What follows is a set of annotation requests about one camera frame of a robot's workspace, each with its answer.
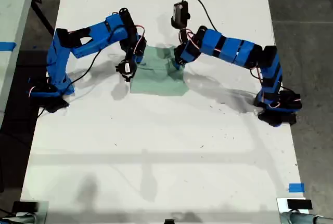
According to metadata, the pale green T-shirt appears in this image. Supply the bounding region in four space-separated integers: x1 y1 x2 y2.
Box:
129 44 188 97

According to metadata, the black stand leg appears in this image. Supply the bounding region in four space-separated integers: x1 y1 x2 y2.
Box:
30 0 56 35

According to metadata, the blue tape strip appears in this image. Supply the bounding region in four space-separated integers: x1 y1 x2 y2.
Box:
288 182 305 193
0 42 17 51

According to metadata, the pale side table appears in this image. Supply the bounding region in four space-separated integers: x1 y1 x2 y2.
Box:
0 0 39 128

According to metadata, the small black box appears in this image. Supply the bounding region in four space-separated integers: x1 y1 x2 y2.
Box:
287 199 313 209
12 201 39 212

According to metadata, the black camera box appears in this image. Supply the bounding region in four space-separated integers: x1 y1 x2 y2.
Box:
115 59 137 82
170 0 190 29

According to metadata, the black camera cable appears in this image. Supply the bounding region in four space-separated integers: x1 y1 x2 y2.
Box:
182 0 218 31
37 49 104 117

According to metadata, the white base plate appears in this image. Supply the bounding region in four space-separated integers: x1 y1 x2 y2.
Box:
276 197 310 214

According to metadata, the grey base plate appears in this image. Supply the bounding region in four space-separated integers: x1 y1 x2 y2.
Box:
20 200 49 224

